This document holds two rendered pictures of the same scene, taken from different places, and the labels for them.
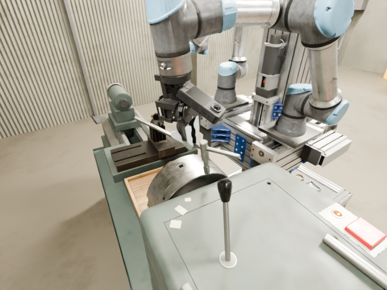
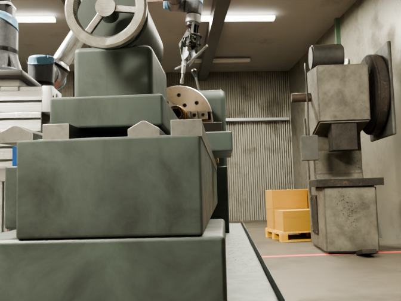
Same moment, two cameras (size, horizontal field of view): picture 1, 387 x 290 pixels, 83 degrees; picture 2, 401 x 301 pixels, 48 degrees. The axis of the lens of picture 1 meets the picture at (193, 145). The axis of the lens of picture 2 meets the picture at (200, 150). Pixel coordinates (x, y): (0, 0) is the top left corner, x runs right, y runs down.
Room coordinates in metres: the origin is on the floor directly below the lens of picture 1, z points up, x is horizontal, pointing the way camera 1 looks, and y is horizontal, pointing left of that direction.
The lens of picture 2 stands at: (2.37, 1.20, 0.75)
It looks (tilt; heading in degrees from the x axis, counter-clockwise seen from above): 5 degrees up; 211
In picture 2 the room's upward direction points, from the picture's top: 2 degrees counter-clockwise
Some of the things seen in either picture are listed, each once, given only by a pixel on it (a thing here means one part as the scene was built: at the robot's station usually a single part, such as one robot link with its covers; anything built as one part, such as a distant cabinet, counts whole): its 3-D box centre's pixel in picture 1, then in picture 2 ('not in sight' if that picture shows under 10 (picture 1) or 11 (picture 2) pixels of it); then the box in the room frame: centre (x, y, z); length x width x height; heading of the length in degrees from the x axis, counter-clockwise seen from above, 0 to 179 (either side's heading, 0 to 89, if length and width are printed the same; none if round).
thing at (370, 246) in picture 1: (364, 233); not in sight; (0.32, -0.40, 1.26); 0.06 x 0.06 x 0.02; 28
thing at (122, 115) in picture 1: (121, 105); (123, 68); (1.66, 0.58, 1.01); 0.30 x 0.20 x 0.29; 28
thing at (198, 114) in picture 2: not in sight; (197, 116); (0.63, 0.13, 1.09); 0.12 x 0.11 x 0.05; 118
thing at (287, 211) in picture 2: not in sight; (309, 213); (-4.26, -0.95, 0.36); 1.22 x 0.87 x 0.72; 125
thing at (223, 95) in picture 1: (226, 92); (0, 64); (1.40, -0.21, 1.21); 0.15 x 0.15 x 0.10
